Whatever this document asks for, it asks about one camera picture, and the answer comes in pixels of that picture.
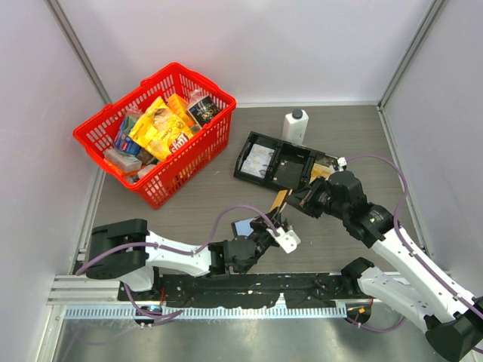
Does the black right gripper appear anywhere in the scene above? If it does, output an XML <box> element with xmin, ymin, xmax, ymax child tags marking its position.
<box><xmin>285</xmin><ymin>175</ymin><xmax>349</xmax><ymax>220</ymax></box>

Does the black leather card holder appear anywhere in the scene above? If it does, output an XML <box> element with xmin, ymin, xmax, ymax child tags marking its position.
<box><xmin>230</xmin><ymin>216</ymin><xmax>295</xmax><ymax>237</ymax></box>

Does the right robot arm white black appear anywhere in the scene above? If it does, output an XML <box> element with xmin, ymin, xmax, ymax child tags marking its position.
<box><xmin>286</xmin><ymin>171</ymin><xmax>482</xmax><ymax>361</ymax></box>

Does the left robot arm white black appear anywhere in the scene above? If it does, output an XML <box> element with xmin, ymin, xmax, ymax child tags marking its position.
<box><xmin>76</xmin><ymin>216</ymin><xmax>288</xmax><ymax>300</ymax></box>

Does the black VIP card upper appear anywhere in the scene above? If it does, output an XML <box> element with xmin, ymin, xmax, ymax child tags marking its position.
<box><xmin>273</xmin><ymin>160</ymin><xmax>303</xmax><ymax>189</ymax></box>

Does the gold card top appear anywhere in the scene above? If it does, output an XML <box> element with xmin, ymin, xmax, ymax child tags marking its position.
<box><xmin>310</xmin><ymin>164</ymin><xmax>333</xmax><ymax>181</ymax></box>

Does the black three-compartment card tray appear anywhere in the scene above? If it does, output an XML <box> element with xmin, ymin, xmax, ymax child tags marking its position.
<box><xmin>233</xmin><ymin>131</ymin><xmax>338</xmax><ymax>191</ymax></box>

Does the white VIP card bottom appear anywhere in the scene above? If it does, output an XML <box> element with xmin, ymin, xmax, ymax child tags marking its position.
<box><xmin>241</xmin><ymin>162</ymin><xmax>267</xmax><ymax>178</ymax></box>

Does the white vip card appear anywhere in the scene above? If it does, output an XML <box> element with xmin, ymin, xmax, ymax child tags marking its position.
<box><xmin>241</xmin><ymin>162</ymin><xmax>267</xmax><ymax>178</ymax></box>
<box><xmin>245</xmin><ymin>155</ymin><xmax>271</xmax><ymax>168</ymax></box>
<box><xmin>250</xmin><ymin>144</ymin><xmax>275</xmax><ymax>160</ymax></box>

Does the white VIP card middle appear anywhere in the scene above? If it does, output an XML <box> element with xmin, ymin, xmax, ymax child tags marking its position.
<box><xmin>245</xmin><ymin>155</ymin><xmax>271</xmax><ymax>168</ymax></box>

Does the white VIP card top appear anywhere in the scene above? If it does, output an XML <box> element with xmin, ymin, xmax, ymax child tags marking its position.
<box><xmin>250</xmin><ymin>144</ymin><xmax>275</xmax><ymax>160</ymax></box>

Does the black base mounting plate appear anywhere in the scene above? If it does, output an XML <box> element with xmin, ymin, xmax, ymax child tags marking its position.
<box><xmin>131</xmin><ymin>273</ymin><xmax>370</xmax><ymax>309</ymax></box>

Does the white bottle black cap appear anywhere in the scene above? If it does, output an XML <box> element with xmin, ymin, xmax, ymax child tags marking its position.
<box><xmin>281</xmin><ymin>109</ymin><xmax>309</xmax><ymax>145</ymax></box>

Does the black gold patterned box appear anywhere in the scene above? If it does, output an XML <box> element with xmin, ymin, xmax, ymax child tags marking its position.
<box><xmin>187</xmin><ymin>95</ymin><xmax>220</xmax><ymax>127</ymax></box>

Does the red plastic shopping basket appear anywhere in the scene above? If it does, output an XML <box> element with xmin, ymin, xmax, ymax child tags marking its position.
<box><xmin>73</xmin><ymin>63</ymin><xmax>236</xmax><ymax>209</ymax></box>

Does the clear plastic wrapped pack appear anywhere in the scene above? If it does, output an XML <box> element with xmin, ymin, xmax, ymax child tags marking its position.
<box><xmin>103</xmin><ymin>148</ymin><xmax>143</xmax><ymax>173</ymax></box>

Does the yellow snack bag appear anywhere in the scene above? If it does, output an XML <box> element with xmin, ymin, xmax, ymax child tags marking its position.
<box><xmin>129</xmin><ymin>97</ymin><xmax>194</xmax><ymax>161</ymax></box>

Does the orange snack box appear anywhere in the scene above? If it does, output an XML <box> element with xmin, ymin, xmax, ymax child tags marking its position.
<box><xmin>167</xmin><ymin>94</ymin><xmax>190</xmax><ymax>122</ymax></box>

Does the blue green snack pack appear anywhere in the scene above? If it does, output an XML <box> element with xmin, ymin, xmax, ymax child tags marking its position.
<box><xmin>114</xmin><ymin>115</ymin><xmax>140</xmax><ymax>156</ymax></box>

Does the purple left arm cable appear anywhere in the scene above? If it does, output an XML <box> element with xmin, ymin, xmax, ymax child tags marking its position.
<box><xmin>75</xmin><ymin>204</ymin><xmax>282</xmax><ymax>276</ymax></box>

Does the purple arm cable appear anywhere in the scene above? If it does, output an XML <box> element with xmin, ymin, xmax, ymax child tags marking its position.
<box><xmin>75</xmin><ymin>204</ymin><xmax>282</xmax><ymax>276</ymax></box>
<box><xmin>343</xmin><ymin>153</ymin><xmax>476</xmax><ymax>333</ymax></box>

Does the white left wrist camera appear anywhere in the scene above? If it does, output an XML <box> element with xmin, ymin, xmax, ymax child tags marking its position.
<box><xmin>268</xmin><ymin>227</ymin><xmax>300</xmax><ymax>254</ymax></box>

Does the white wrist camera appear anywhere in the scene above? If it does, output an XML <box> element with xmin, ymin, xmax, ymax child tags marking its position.
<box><xmin>268</xmin><ymin>227</ymin><xmax>300</xmax><ymax>254</ymax></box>
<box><xmin>334</xmin><ymin>157</ymin><xmax>347</xmax><ymax>171</ymax></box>

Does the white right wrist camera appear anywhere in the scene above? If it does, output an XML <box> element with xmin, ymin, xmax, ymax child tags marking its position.
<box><xmin>334</xmin><ymin>157</ymin><xmax>347</xmax><ymax>171</ymax></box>

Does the white slotted cable duct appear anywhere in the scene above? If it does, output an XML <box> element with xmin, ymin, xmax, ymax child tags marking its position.
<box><xmin>64</xmin><ymin>304</ymin><xmax>347</xmax><ymax>321</ymax></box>

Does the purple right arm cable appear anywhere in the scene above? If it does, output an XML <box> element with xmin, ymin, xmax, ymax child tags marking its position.
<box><xmin>343</xmin><ymin>153</ymin><xmax>476</xmax><ymax>333</ymax></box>

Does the aluminium frame profile right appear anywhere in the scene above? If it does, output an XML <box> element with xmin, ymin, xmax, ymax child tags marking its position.
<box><xmin>377</xmin><ymin>0</ymin><xmax>448</xmax><ymax>111</ymax></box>

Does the aluminium frame profile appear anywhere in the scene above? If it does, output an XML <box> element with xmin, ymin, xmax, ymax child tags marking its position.
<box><xmin>45</xmin><ymin>0</ymin><xmax>112</xmax><ymax>104</ymax></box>
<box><xmin>377</xmin><ymin>0</ymin><xmax>448</xmax><ymax>111</ymax></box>

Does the aluminium frame profile left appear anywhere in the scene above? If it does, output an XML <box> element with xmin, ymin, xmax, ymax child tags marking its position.
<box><xmin>45</xmin><ymin>0</ymin><xmax>112</xmax><ymax>104</ymax></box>

